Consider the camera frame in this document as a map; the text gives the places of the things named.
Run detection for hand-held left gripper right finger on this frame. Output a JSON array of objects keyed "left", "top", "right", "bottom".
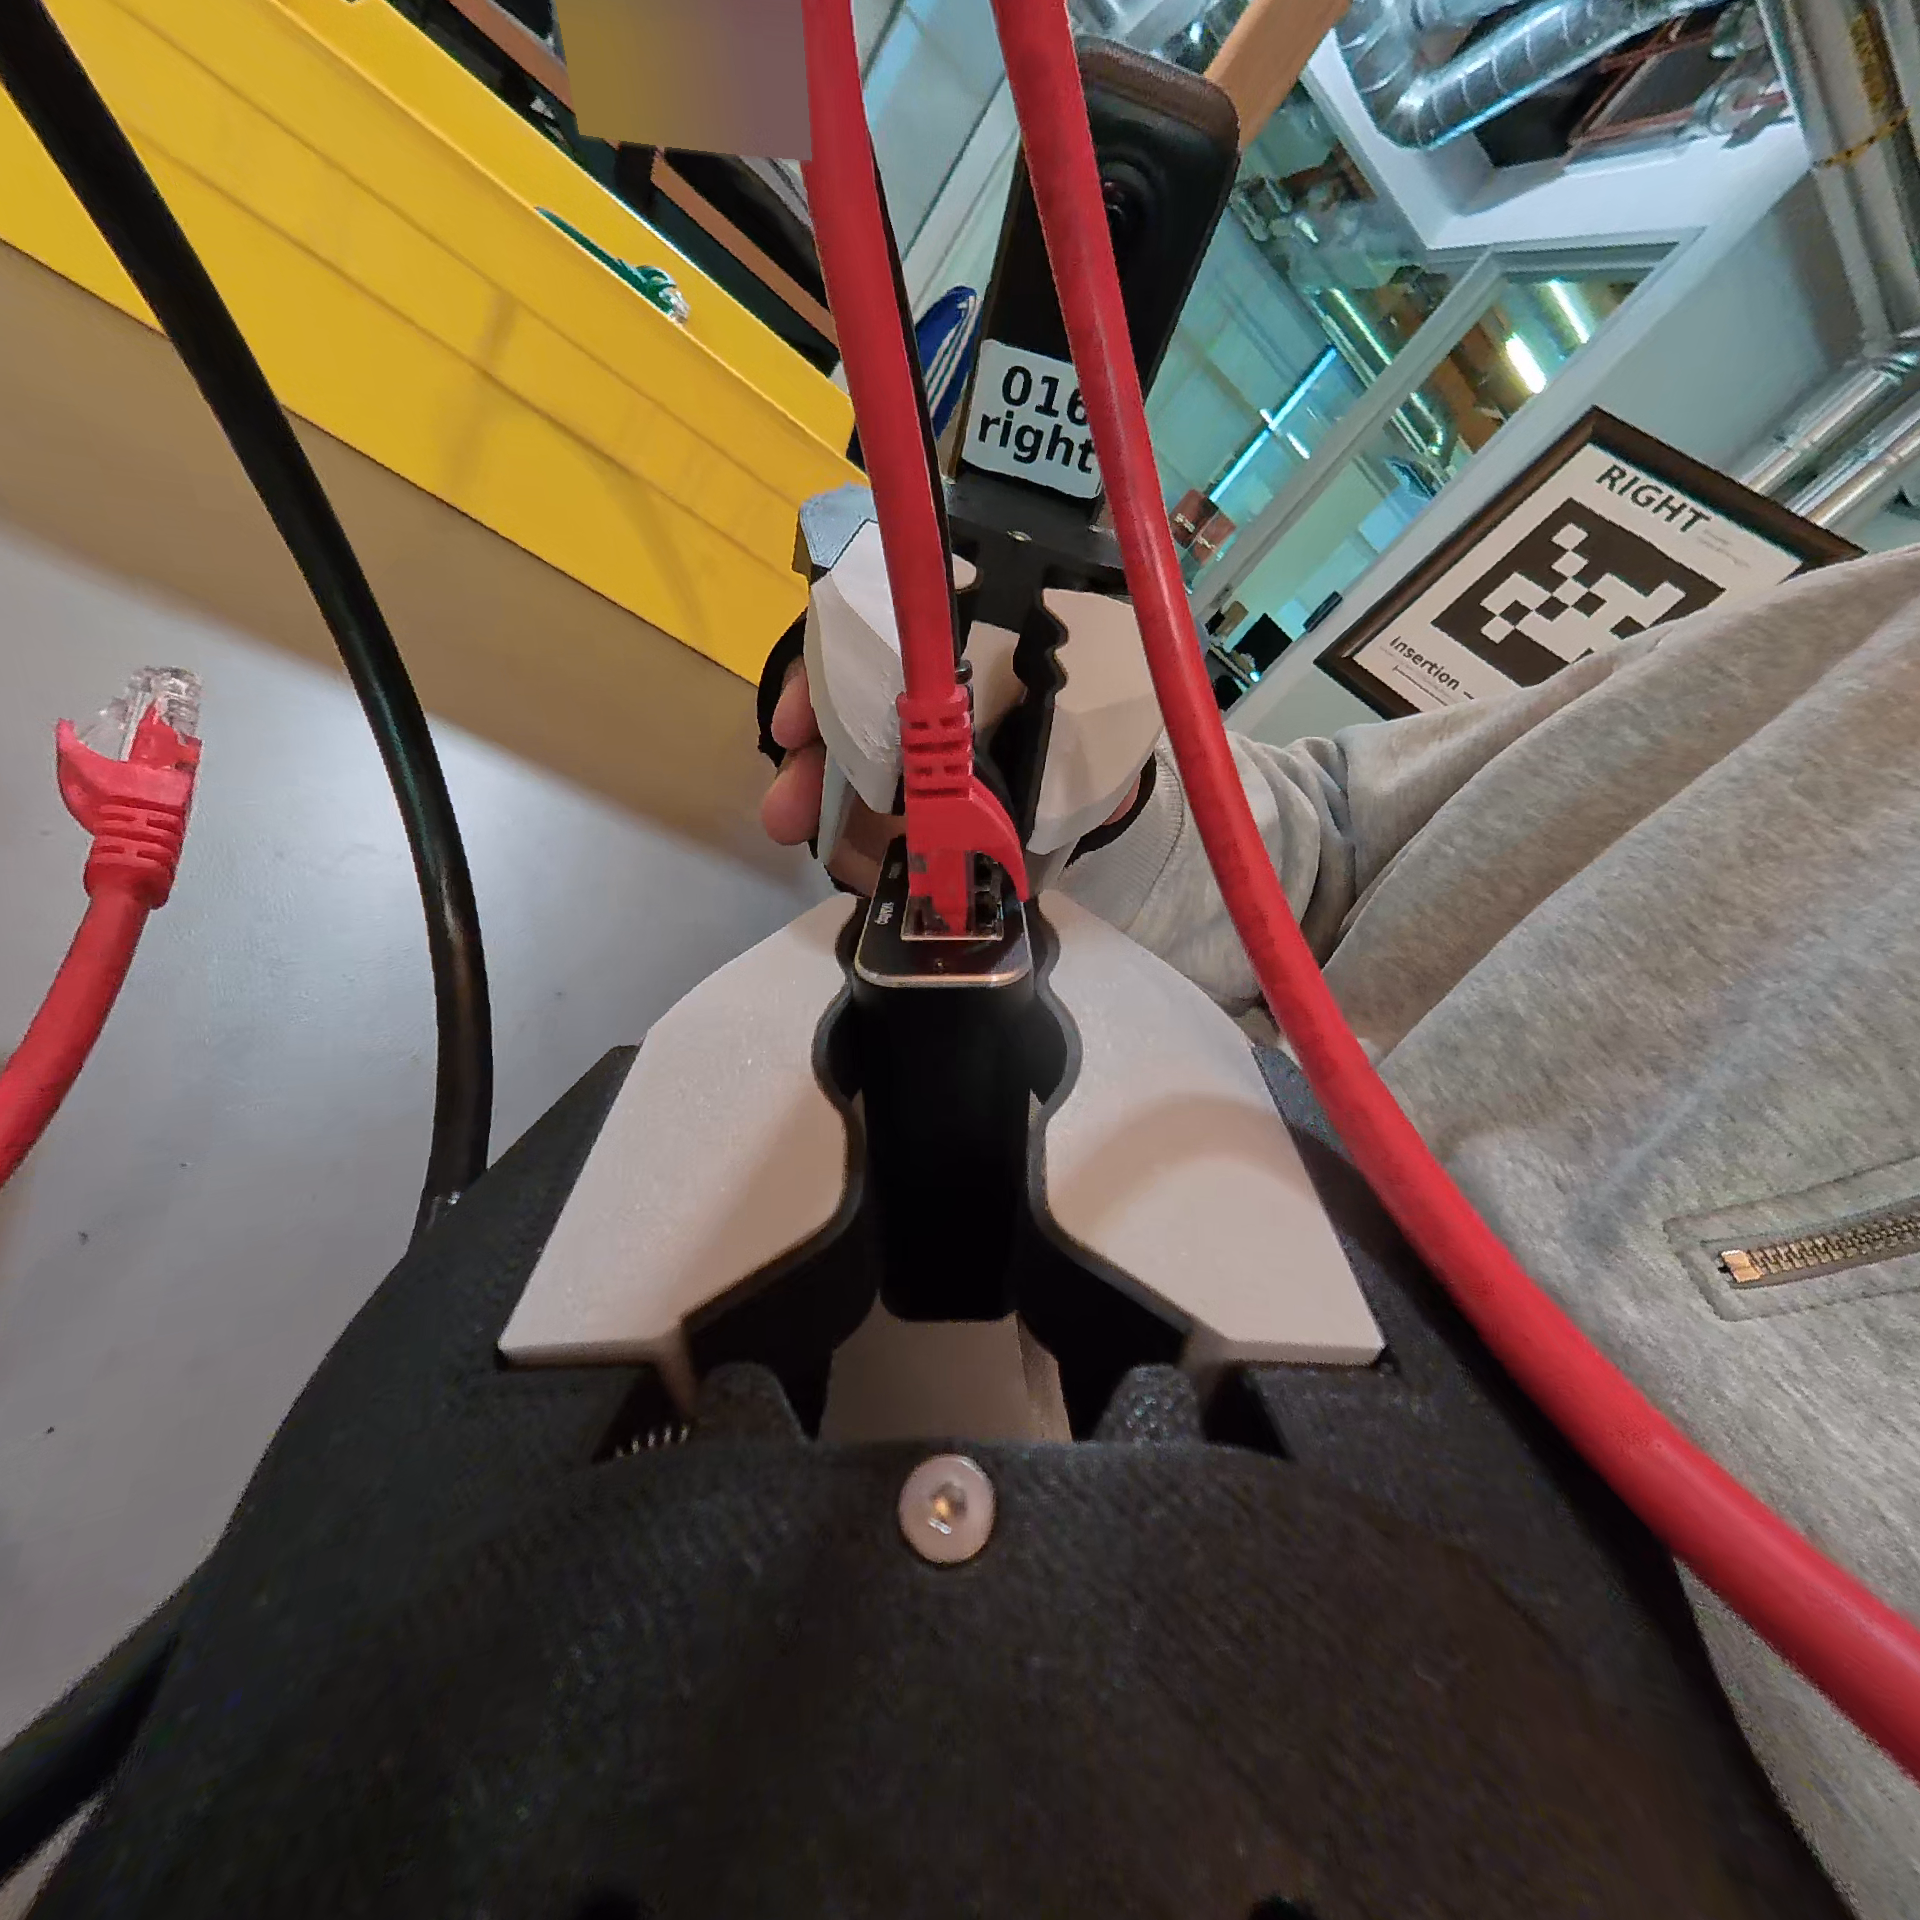
[{"left": 1027, "top": 915, "right": 1389, "bottom": 1372}]

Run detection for person's grey jacket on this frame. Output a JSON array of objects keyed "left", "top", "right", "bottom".
[{"left": 1319, "top": 547, "right": 1920, "bottom": 1920}]

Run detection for yellow plastic bin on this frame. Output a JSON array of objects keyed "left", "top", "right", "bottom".
[{"left": 0, "top": 0, "right": 871, "bottom": 695}]

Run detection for silver ventilation ducts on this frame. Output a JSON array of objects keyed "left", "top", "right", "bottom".
[{"left": 1319, "top": 0, "right": 1920, "bottom": 500}]

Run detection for person's right forearm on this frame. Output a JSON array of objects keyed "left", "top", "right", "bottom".
[{"left": 1116, "top": 725, "right": 1395, "bottom": 1050}]

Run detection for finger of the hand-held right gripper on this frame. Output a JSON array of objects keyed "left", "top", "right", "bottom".
[
  {"left": 802, "top": 529, "right": 978, "bottom": 859},
  {"left": 1023, "top": 587, "right": 1168, "bottom": 887}
]

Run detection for green ethernet cable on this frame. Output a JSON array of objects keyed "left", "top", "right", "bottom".
[{"left": 542, "top": 209, "right": 696, "bottom": 323}]

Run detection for black network switch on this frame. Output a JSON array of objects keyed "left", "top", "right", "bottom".
[{"left": 852, "top": 855, "right": 1050, "bottom": 1329}]

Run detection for framed marker sign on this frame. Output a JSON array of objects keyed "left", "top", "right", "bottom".
[{"left": 1315, "top": 403, "right": 1863, "bottom": 721}]

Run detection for black ethernet cable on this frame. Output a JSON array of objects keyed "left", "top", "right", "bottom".
[{"left": 0, "top": 0, "right": 495, "bottom": 1786}]

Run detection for red ethernet cable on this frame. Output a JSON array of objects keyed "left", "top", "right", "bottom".
[{"left": 0, "top": 0, "right": 1920, "bottom": 1789}]

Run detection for blue striped bag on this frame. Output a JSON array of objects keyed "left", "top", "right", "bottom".
[{"left": 915, "top": 285, "right": 990, "bottom": 453}]

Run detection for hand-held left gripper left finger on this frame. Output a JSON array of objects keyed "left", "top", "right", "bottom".
[{"left": 495, "top": 900, "right": 881, "bottom": 1397}]

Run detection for person's right hand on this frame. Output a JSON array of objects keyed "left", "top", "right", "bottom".
[{"left": 758, "top": 662, "right": 905, "bottom": 892}]

